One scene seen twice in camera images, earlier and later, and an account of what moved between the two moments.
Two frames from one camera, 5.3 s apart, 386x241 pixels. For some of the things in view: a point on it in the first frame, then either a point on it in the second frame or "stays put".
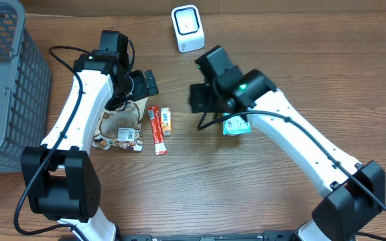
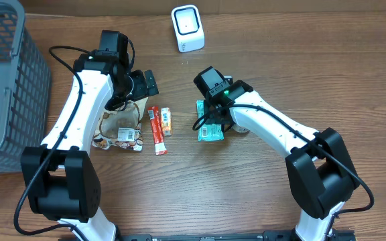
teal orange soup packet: [236, 126] → [210, 131]
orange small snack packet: [166, 121] stays put
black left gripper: [150, 84] stays put
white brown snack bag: [121, 128] stays put
